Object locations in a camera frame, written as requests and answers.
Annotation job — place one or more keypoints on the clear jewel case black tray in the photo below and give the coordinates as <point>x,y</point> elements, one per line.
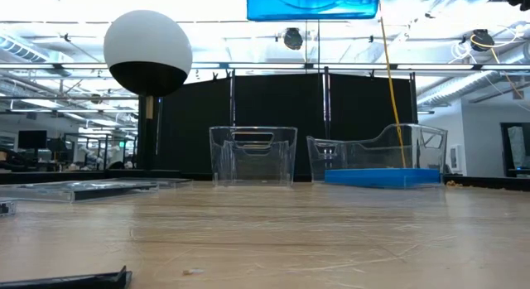
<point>6,208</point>
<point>83,191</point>
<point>174,182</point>

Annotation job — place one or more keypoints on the clear plastic bin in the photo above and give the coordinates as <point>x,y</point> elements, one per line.
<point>252,165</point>
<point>372,152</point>

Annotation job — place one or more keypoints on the small clear plastic scrap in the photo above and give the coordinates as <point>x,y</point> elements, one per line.
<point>194,271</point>

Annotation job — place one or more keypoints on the white globe table lamp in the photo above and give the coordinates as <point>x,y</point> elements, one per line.
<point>147,40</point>

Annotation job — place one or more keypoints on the black plastic strip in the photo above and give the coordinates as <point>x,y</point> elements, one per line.
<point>83,280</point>

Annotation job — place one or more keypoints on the black computer monitor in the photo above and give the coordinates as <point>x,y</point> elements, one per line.
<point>32,139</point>

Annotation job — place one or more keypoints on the dark framed doorway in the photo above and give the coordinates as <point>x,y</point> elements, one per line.
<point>504,148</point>

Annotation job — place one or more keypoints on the black aluminium table frame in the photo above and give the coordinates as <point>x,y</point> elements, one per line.
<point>41,177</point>

